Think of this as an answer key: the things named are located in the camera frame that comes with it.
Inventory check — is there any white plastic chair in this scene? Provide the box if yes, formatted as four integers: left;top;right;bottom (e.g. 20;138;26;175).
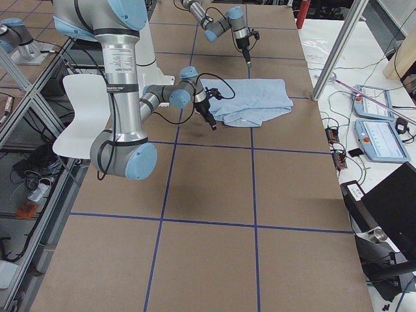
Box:
53;74;110;159

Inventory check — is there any aluminium frame rail left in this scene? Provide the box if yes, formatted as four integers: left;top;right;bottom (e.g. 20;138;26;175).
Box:
1;37;81;311

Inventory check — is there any black smartphone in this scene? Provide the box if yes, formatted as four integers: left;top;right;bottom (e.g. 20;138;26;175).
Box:
348;148;365;157

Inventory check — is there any black laptop on stand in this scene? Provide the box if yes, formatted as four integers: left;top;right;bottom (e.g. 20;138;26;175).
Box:
341;162;415;301

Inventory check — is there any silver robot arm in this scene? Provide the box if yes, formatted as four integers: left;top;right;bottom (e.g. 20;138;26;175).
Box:
174;1;260;68
53;1;216;180

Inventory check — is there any upper teach pendant tablet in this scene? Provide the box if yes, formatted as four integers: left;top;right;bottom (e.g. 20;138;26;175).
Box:
352;84;396;122

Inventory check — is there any brown paper table mat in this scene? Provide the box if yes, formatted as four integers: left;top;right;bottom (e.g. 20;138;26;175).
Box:
31;1;372;311

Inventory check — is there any aluminium frame post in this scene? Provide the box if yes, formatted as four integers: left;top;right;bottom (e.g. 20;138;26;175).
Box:
311;0;369;101

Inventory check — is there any lower teach pendant tablet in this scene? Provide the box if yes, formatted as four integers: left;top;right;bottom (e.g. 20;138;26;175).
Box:
354;119;411;163

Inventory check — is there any reacher grabber stick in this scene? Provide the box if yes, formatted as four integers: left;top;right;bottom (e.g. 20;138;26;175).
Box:
330;73;416;126

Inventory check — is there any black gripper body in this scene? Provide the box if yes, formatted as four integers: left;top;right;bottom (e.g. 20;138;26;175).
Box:
235;36;250;53
195;99;212;123

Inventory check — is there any orange box under table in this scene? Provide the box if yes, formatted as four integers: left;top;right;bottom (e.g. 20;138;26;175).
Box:
16;200;39;220

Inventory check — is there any orange black connector box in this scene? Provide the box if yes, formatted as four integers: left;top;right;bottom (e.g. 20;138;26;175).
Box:
325;127;340;144

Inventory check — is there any teach pendant tablet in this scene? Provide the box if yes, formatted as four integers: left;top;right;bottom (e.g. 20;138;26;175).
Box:
352;84;396;122
354;119;411;163

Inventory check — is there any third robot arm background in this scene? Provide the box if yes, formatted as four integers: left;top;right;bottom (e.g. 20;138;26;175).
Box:
1;18;57;66

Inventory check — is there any light blue button shirt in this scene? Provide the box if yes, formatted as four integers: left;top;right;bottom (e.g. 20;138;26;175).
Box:
201;79;293;127

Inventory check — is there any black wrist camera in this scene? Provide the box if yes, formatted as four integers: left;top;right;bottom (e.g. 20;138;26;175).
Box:
248;29;260;41
205;87;224;100

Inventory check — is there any red cylinder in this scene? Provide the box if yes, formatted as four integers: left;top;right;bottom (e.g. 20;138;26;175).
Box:
296;0;311;29

